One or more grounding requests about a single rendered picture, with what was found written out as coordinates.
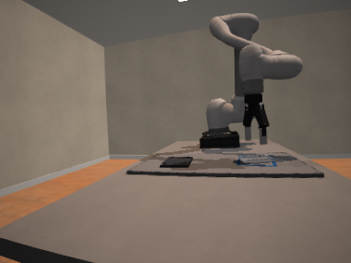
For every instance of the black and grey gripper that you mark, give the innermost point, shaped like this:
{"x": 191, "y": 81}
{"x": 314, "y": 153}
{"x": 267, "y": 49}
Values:
{"x": 250, "y": 111}

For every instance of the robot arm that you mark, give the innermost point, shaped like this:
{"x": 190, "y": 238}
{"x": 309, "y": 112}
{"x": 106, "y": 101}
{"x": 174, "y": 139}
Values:
{"x": 252, "y": 66}

